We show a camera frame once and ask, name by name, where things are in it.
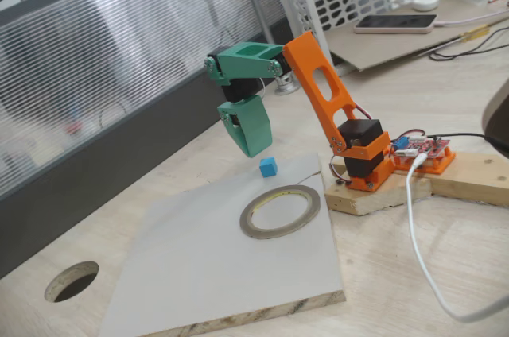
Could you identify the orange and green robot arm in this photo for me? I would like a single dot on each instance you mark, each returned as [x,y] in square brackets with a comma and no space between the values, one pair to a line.
[318,86]

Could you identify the white earbuds case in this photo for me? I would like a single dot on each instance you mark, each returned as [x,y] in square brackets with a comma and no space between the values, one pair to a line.
[424,3]

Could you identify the smartphone with pink case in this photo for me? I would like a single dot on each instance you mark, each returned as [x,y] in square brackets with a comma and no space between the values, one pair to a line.
[393,22]

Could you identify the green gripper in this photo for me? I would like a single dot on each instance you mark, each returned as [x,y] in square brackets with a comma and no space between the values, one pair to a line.
[254,122]

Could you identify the long wooden plank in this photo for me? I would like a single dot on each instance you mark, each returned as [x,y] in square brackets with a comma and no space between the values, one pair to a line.
[477,178]

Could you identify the orange circuit board mount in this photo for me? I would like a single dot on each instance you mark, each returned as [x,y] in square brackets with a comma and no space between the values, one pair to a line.
[441,164]

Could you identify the wooden base block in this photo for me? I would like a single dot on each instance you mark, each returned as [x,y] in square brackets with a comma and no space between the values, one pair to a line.
[378,198]

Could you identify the dark grey rounded object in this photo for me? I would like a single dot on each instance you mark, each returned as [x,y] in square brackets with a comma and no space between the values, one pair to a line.
[499,122]

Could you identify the brown cardboard sheet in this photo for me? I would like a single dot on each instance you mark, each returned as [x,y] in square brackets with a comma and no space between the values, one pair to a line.
[397,49]

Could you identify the small blue cube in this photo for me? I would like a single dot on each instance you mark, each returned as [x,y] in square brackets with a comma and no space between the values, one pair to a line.
[267,168]

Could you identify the red controller circuit board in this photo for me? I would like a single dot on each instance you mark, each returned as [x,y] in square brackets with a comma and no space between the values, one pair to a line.
[429,147]

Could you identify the grey desk partition screen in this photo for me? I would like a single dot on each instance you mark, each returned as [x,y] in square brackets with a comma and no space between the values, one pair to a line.
[119,55]

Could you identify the white chipboard panel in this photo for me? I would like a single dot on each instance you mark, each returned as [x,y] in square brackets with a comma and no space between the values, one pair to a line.
[199,253]

